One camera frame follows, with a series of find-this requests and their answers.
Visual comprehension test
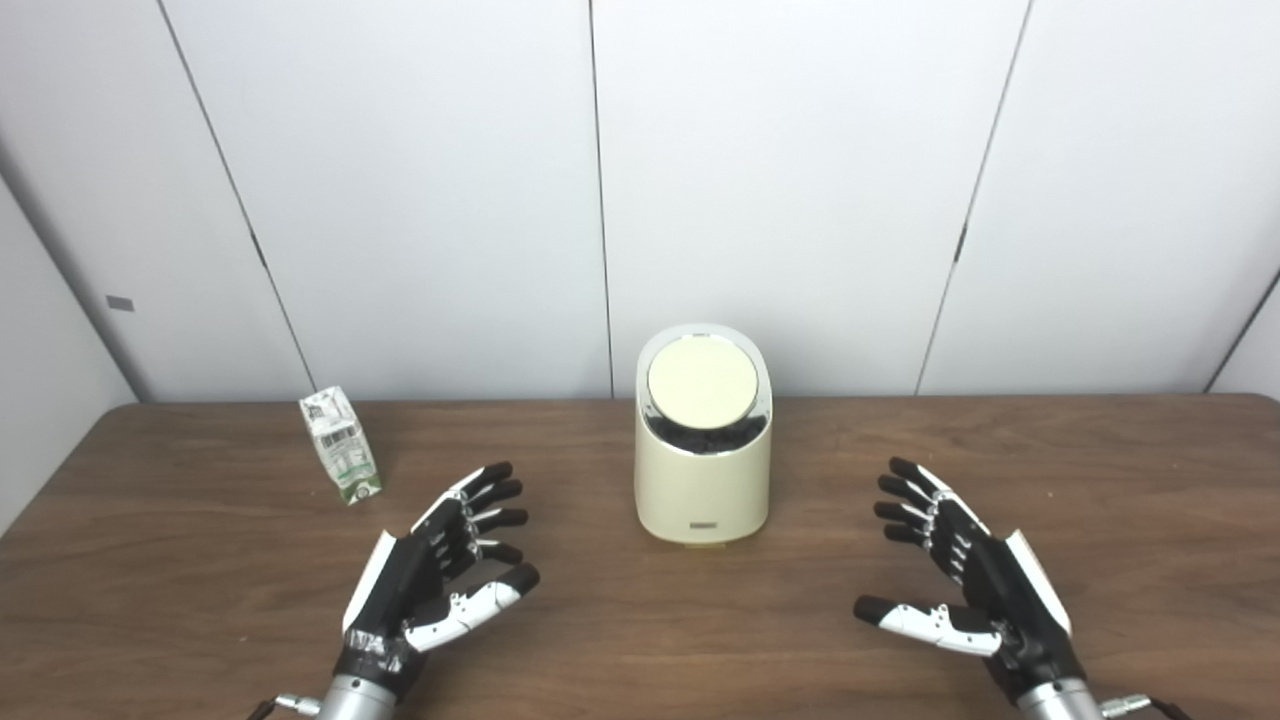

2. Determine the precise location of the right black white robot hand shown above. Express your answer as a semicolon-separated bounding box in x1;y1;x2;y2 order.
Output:
853;457;1086;701

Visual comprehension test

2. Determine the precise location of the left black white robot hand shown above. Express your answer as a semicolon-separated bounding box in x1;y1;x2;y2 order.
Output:
335;461;541;691

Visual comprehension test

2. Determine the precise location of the small white green milk carton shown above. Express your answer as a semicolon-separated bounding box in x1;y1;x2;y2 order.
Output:
298;386;383;505

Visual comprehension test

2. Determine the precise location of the cream-colored trash bin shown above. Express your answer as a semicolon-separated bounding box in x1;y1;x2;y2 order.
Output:
634;323;773;547

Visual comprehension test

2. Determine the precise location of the cream round bin lid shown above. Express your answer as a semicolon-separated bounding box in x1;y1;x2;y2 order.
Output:
647;336;759;431

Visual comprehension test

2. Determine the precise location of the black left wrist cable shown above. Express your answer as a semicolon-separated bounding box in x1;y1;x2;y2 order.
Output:
248;693;323;720

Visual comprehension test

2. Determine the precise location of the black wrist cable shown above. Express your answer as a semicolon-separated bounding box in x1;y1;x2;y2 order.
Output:
248;693;323;720
1100;693;1191;720

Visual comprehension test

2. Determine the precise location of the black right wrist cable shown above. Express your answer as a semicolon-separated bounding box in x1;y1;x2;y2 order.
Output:
1100;693;1191;720

